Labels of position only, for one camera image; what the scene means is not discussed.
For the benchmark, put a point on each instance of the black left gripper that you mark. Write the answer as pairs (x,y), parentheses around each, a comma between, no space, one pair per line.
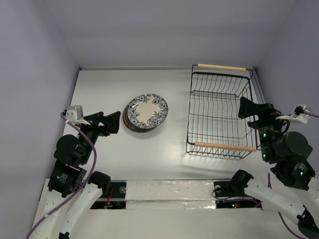
(111,122)

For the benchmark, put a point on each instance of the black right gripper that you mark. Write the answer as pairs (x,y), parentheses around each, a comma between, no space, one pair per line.
(264,115)

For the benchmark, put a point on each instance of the dark blue constellation plate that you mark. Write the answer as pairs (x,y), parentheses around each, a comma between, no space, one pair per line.
(125,122)

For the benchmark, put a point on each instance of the dark reindeer snowflake plate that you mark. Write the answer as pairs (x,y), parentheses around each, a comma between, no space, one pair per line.
(131,126)

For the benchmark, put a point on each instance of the blue white floral plate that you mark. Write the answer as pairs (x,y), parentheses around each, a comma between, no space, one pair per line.
(147,111)

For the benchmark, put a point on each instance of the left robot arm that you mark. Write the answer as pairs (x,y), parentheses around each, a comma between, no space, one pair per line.
(74,184)

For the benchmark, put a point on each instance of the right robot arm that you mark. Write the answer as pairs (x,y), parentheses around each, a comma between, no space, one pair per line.
(288,152)

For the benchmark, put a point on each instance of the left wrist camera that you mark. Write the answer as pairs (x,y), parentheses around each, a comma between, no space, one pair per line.
(74,114)

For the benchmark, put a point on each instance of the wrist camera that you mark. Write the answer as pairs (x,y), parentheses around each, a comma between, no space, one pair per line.
(74,114)
(299,115)

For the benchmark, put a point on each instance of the black wire dish rack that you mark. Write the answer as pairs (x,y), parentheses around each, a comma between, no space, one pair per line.
(214,101)

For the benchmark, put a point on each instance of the near wooden rack handle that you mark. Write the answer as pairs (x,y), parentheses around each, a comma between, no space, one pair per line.
(226,146)

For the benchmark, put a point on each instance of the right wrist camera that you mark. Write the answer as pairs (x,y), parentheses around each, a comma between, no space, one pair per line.
(299,115)

